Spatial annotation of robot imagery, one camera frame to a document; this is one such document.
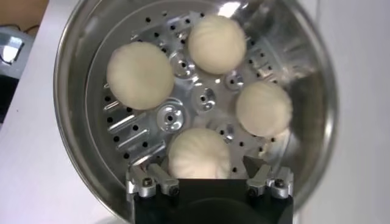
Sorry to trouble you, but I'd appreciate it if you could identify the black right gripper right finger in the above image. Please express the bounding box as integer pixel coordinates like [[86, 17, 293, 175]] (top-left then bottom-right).
[[243, 156, 295, 200]]

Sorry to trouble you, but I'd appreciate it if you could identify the grey black robot base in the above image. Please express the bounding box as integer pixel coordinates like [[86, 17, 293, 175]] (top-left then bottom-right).
[[0, 26, 35, 125]]

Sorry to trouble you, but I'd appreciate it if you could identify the stainless steel steamer basket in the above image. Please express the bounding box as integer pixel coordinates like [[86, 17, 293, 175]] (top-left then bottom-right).
[[53, 0, 339, 224]]

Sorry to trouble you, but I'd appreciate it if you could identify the white steamed baozi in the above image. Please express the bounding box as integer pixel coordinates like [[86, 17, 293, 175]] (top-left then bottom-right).
[[187, 14, 247, 75], [235, 80, 294, 138], [166, 127, 232, 180], [105, 41, 176, 111]]

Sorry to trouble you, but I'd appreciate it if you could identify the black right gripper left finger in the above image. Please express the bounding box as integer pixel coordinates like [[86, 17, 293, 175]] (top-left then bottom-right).
[[126, 163, 181, 199]]

